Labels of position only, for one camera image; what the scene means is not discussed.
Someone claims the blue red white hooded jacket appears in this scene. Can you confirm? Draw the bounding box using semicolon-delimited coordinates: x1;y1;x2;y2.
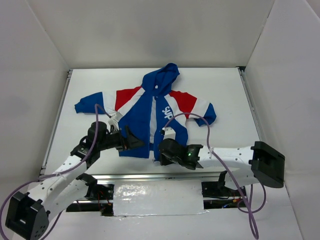
74;63;217;161

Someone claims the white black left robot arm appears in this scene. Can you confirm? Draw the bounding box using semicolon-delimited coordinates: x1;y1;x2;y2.
5;121;144;240

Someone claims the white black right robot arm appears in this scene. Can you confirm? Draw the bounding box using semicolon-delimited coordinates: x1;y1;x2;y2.
158;138;285;196

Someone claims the white foil front panel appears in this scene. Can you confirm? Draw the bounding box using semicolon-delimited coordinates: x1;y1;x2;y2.
113;180;205;217

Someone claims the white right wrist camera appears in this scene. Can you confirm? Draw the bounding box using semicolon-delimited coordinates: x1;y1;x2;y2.
161;127;176;140

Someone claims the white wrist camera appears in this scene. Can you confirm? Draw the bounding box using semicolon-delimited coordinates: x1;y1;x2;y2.
108;112;123;129
161;127;176;140

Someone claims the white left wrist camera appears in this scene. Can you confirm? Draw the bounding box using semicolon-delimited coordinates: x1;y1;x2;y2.
108;112;123;129

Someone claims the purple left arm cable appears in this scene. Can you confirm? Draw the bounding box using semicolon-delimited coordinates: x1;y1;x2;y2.
0;103;118;233

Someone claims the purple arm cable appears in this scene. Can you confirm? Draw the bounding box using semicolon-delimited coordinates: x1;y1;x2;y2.
0;103;118;233
164;112;268;240

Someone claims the aluminium front frame rail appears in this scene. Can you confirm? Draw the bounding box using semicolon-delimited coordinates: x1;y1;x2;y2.
38;172;226;182

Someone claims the aluminium frame rail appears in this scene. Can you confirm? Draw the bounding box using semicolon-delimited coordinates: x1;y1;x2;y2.
236;66;268;143
38;172;226;182
39;69;73;176

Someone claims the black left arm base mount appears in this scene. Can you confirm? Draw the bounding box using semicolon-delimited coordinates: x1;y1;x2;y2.
76;173;115;217

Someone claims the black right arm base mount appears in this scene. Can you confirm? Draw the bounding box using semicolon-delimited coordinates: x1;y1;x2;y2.
201;180;246;210

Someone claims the aluminium left frame rail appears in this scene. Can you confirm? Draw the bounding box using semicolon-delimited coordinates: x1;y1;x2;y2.
39;69;73;176

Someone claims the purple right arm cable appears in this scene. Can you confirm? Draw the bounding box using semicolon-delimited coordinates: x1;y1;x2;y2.
164;112;268;240

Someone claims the aluminium right frame rail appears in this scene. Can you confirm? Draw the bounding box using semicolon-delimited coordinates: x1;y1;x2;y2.
236;66;268;143

